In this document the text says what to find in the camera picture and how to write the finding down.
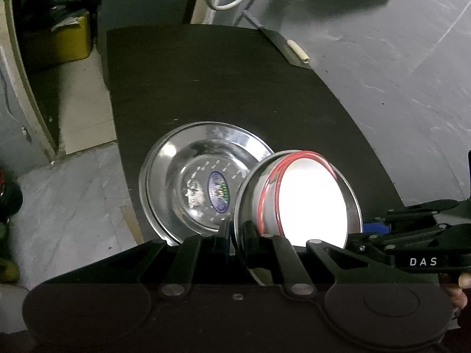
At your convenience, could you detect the cleaver knife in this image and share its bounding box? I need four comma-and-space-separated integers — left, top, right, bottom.
243, 10, 311, 69

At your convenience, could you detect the cream rolled handle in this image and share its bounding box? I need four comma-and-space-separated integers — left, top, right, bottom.
287, 40, 310, 64

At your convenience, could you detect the person's hand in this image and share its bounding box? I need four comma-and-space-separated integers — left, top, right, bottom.
440, 272, 470, 317

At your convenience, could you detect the large steel plate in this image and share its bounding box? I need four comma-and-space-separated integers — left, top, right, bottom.
139, 121, 273, 245

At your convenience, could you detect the deep steel bowl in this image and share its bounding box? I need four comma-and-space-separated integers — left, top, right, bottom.
233, 150, 363, 250

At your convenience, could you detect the white ceramic bowl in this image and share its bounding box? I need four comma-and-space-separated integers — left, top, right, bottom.
251, 151, 348, 248

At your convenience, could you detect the black garbage bag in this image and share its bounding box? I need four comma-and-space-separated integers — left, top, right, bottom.
49, 0, 86, 27

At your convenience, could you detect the dark cabinet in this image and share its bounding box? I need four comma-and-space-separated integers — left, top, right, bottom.
97, 0, 188, 83

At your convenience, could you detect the yellow container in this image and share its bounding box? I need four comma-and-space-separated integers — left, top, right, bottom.
49, 10, 92, 64

